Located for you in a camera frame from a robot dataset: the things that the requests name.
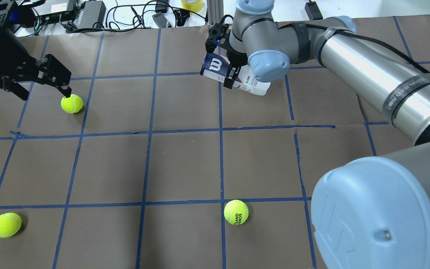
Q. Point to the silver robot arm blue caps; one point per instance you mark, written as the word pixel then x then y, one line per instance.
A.
pixel 329 182

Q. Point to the yellow tape roll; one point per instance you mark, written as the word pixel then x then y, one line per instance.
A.
pixel 192 5

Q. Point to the aluminium frame post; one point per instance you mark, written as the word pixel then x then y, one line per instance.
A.
pixel 214 11

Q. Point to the brown paper table cover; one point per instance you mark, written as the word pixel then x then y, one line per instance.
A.
pixel 132 181

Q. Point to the yellow tennis ball near base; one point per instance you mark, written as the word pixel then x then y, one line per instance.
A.
pixel 72 104

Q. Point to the yellow tennis ball centre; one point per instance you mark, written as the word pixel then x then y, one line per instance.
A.
pixel 10 224

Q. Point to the yellow tennis ball Roland Garros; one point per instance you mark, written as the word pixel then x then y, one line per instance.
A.
pixel 236 212

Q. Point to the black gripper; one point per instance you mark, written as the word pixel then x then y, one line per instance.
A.
pixel 237 58

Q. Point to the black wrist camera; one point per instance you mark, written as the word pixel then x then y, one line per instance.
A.
pixel 218 36

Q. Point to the black power brick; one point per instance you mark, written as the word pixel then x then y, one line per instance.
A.
pixel 92 14

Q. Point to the white blue tennis ball can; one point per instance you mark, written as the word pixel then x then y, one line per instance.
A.
pixel 218 68

